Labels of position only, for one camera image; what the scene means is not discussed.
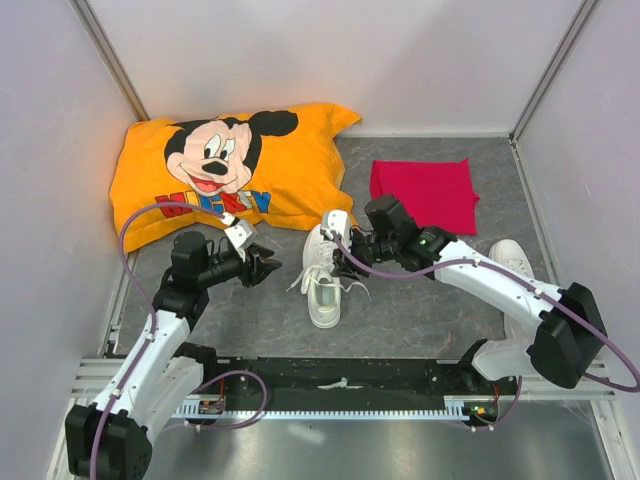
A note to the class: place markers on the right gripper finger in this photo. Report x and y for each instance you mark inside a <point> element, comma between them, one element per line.
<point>340,264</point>
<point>350,272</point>

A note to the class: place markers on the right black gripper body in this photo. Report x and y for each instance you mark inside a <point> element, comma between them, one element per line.
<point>372,248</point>

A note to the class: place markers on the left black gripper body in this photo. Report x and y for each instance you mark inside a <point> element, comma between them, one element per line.
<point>225,266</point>

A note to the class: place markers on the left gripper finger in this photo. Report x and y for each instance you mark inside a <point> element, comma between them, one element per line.
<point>259,272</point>
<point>264,257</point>

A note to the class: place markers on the white sneaker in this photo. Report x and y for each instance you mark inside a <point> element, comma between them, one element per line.
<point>322,289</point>
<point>509,254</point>

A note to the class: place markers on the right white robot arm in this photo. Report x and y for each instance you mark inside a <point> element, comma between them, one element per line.
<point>563,331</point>

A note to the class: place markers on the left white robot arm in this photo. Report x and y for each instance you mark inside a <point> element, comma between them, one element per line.
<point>113,436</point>

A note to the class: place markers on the red folded cloth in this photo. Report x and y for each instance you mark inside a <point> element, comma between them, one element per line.
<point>434,193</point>

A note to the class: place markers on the orange Mickey Mouse pillow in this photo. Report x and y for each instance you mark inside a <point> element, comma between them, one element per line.
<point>281,167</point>

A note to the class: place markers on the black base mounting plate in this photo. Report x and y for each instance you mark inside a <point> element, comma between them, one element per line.
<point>355,382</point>

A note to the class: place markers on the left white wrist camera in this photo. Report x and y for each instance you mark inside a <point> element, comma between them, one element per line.
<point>239,232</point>

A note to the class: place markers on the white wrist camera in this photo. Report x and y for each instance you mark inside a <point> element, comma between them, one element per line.
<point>336,224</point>
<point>239,232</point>

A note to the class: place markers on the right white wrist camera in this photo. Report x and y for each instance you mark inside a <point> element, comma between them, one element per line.
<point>336,224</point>

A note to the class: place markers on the aluminium rail frame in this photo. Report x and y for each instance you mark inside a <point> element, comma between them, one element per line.
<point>95,374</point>

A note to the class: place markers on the grey slotted cable duct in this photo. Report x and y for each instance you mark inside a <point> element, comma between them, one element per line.
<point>195,409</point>

